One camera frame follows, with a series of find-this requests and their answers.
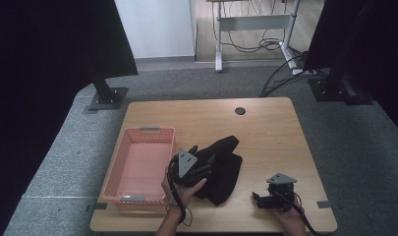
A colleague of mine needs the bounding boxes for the black cloth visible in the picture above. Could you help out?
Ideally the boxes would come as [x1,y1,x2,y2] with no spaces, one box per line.
[188,135,244,207]

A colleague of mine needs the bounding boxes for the white desk frame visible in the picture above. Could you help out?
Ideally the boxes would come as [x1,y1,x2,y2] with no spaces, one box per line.
[205,0,305,76]

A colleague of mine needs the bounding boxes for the person's right hand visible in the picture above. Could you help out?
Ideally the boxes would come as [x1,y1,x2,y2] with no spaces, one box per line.
[273,203,310,236]

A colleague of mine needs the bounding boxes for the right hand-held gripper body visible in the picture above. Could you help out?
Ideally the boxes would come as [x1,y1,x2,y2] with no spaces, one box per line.
[256,172,299,211]

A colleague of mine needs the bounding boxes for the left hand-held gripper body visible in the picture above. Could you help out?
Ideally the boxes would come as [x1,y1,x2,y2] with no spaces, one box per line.
[168,147,214,189]

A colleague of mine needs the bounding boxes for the person's left hand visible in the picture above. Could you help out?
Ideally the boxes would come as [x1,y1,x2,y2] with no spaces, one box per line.
[160,176,208,214]

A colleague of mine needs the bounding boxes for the black curtain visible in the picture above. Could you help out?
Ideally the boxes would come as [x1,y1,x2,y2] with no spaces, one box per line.
[303,0,398,139]
[0,0,140,234]

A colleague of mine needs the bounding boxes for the hanging cable bundle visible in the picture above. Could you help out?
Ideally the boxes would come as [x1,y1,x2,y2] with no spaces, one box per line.
[211,0,288,54]

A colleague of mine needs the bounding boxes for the black metal stand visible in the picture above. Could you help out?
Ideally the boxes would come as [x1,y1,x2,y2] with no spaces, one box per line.
[307,63,375,106]
[84,55,130,111]

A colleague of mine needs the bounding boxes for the pink plastic basket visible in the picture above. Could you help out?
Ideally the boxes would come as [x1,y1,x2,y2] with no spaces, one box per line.
[100,125,178,208]

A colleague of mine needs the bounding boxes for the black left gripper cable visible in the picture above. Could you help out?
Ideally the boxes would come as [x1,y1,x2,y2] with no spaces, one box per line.
[166,165,194,228]

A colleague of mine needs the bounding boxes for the black floor cables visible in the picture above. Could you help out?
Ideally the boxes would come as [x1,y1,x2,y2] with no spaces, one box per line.
[258,45,313,98]

